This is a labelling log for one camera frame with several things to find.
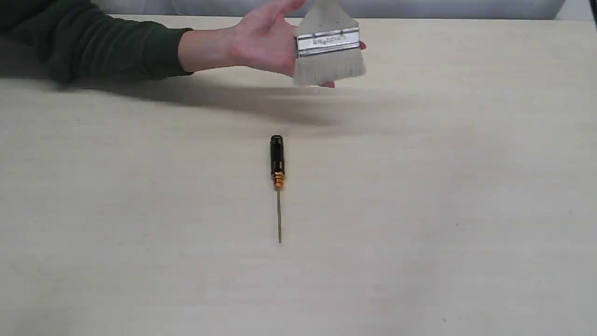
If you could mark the black and gold screwdriver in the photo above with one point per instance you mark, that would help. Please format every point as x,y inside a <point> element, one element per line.
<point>277,163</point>

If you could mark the person's bare hand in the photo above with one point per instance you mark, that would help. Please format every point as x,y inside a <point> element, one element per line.
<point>264,40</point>

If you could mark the wide wooden paint brush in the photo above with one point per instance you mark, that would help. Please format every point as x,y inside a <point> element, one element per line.
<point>328,45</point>

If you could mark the forearm in dark green sleeve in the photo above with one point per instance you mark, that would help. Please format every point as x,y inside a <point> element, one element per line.
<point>75,39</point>

